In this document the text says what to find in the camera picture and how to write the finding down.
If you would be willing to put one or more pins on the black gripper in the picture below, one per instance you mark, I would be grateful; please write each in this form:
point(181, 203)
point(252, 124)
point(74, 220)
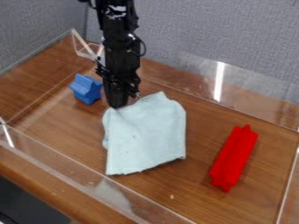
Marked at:
point(120, 84)

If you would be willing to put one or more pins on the clear acrylic back barrier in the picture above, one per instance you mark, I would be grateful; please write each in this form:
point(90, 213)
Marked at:
point(252, 93)

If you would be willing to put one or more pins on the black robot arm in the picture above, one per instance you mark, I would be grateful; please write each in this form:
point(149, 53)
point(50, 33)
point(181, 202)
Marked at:
point(117, 22)

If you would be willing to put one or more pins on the clear acrylic right barrier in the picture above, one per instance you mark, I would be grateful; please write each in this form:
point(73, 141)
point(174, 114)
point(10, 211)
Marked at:
point(286, 187)

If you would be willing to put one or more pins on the blue star-shaped block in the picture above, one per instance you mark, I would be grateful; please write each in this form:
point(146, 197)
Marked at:
point(85, 88)

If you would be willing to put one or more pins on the light blue cloth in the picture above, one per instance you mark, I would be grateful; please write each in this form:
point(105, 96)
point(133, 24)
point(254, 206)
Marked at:
point(144, 134)

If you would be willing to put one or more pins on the red object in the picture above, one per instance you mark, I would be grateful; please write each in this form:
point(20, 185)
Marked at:
point(232, 157)

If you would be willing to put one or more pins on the clear acrylic corner bracket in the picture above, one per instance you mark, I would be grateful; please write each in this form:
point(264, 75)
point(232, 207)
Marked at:
point(86, 50)

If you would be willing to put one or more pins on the clear acrylic front barrier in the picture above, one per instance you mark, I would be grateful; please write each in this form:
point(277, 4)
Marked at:
point(81, 192)

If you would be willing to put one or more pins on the clear acrylic barrier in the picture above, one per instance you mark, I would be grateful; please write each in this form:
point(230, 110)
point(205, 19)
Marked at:
point(252, 93)
point(286, 187)
point(81, 192)

